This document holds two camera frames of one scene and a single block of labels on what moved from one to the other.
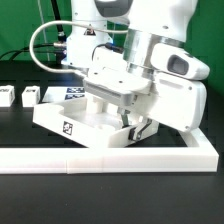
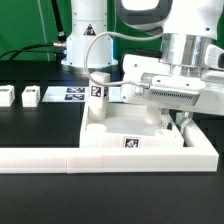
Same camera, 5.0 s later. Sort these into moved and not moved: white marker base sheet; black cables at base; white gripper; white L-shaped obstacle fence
Moved: white gripper
Not moved: black cables at base; white L-shaped obstacle fence; white marker base sheet
